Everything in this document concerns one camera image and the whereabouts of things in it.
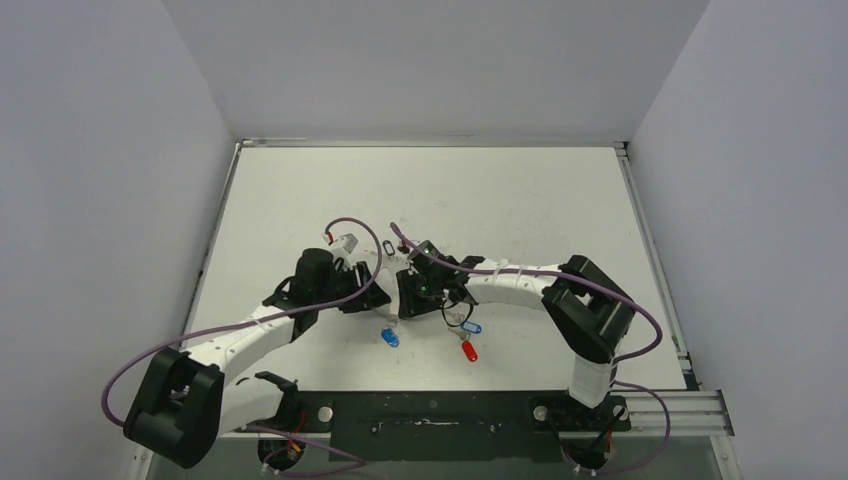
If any black key tag white label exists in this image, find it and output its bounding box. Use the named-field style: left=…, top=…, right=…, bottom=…
left=382, top=240, right=396, bottom=257

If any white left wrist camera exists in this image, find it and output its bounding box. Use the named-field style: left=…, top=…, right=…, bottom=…
left=323, top=232, right=359, bottom=257

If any purple cable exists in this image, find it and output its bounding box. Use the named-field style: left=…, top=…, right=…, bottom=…
left=389, top=221, right=672, bottom=477
left=100, top=217, right=385, bottom=428

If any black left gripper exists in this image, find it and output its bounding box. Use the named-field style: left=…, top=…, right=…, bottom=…
left=315, top=261, right=390, bottom=314

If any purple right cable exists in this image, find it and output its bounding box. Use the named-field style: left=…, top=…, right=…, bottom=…
left=389, top=221, right=672, bottom=477

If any blue white key tag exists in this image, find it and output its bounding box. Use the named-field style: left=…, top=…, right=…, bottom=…
left=460, top=321, right=482, bottom=335

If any red key tag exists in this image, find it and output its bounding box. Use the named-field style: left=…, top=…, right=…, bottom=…
left=461, top=340, right=478, bottom=362

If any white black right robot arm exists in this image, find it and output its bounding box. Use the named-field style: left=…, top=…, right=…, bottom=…
left=396, top=241, right=635, bottom=429

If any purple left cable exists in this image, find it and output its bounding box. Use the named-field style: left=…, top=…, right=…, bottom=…
left=100, top=217, right=385, bottom=428

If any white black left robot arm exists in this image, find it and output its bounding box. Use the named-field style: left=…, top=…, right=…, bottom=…
left=122, top=248, right=392, bottom=468

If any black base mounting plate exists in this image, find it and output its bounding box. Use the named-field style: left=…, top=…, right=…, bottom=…
left=260, top=390, right=631, bottom=462

